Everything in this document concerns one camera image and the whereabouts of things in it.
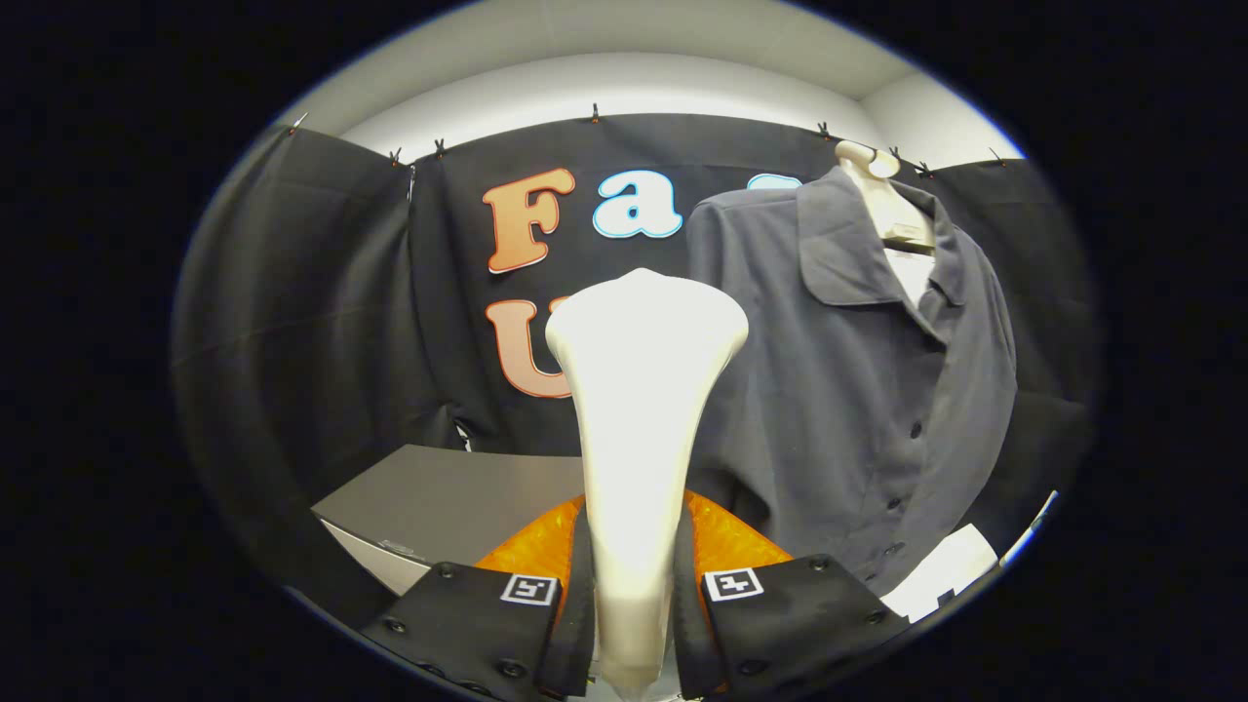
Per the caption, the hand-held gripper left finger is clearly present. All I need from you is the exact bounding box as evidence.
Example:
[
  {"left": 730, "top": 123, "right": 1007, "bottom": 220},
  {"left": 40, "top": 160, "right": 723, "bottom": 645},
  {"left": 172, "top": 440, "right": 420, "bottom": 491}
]
[{"left": 359, "top": 492, "right": 598, "bottom": 702}]

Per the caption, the grey button-up shirt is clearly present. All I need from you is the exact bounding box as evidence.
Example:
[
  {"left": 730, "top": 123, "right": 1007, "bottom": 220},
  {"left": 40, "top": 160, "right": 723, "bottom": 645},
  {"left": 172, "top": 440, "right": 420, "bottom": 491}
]
[{"left": 685, "top": 164, "right": 1020, "bottom": 598}]

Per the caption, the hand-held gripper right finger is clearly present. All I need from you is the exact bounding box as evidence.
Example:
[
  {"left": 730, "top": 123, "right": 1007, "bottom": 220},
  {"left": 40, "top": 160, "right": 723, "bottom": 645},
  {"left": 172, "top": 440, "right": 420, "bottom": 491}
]
[{"left": 673, "top": 490, "right": 913, "bottom": 702}]

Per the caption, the grey and white drawer cabinet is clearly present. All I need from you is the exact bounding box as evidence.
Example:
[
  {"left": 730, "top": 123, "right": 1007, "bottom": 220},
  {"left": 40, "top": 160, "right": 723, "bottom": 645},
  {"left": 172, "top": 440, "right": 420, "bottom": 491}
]
[{"left": 312, "top": 445, "right": 586, "bottom": 596}]

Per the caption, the black backdrop cloth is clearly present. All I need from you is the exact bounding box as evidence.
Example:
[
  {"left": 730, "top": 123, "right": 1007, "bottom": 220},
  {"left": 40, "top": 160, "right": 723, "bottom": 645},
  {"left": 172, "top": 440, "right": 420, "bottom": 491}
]
[{"left": 174, "top": 112, "right": 1095, "bottom": 625}]

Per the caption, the white mannequin torso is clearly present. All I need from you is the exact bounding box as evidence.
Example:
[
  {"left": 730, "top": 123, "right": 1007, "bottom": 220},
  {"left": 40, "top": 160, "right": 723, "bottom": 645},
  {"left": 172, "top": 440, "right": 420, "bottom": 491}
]
[{"left": 834, "top": 139, "right": 1001, "bottom": 623}]

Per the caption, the row of small black clips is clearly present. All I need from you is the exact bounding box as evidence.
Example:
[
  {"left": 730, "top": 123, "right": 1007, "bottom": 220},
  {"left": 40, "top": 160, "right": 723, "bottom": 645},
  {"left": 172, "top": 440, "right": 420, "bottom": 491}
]
[{"left": 288, "top": 103, "right": 1005, "bottom": 182}]

